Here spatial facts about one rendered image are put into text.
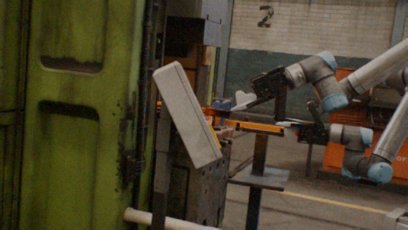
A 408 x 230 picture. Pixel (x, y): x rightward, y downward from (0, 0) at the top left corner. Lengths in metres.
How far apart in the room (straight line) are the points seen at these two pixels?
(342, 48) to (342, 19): 0.54
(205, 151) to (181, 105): 0.14
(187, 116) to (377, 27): 8.38
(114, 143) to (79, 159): 0.21
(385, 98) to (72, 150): 3.94
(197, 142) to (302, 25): 8.48
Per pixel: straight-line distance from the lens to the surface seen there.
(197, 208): 1.94
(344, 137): 1.88
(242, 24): 10.00
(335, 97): 1.56
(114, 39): 1.70
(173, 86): 1.27
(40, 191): 2.00
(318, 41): 9.62
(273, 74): 1.57
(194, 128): 1.28
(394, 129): 1.82
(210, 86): 2.48
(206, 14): 1.90
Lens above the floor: 1.22
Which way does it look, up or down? 7 degrees down
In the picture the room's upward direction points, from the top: 6 degrees clockwise
